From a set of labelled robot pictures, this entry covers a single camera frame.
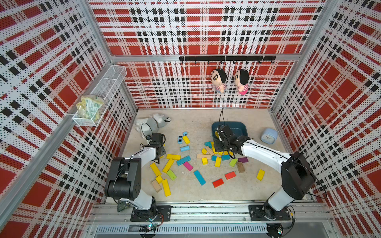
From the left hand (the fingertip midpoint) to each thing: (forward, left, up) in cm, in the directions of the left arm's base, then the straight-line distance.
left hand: (159, 151), depth 95 cm
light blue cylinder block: (+2, -16, 0) cm, 16 cm away
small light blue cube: (+14, -16, 0) cm, 21 cm away
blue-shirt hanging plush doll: (+34, -39, +33) cm, 61 cm away
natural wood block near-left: (-22, -3, +1) cm, 22 cm away
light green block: (-7, -47, -1) cm, 48 cm away
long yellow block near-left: (-24, -8, 0) cm, 25 cm away
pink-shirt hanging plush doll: (+36, -53, +31) cm, 71 cm away
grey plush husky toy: (+15, +10, +8) cm, 20 cm away
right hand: (+1, -39, +8) cm, 40 cm away
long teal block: (-16, -26, -3) cm, 31 cm away
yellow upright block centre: (-7, -38, -1) cm, 39 cm away
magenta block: (-9, -19, -2) cm, 21 cm away
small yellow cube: (-6, -29, 0) cm, 30 cm away
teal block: (-6, -16, -1) cm, 17 cm away
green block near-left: (-15, -10, -1) cm, 18 cm away
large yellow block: (-9, -7, -1) cm, 11 cm away
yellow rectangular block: (-12, +1, -1) cm, 12 cm away
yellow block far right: (-15, -62, -1) cm, 64 cm away
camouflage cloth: (-31, +13, +1) cm, 34 cm away
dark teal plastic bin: (+19, -54, 0) cm, 57 cm away
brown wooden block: (-11, -51, 0) cm, 52 cm away
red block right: (-15, -44, -1) cm, 47 cm away
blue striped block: (+10, -13, 0) cm, 16 cm away
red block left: (-19, -37, -2) cm, 41 cm away
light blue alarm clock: (+8, -72, +5) cm, 73 cm away
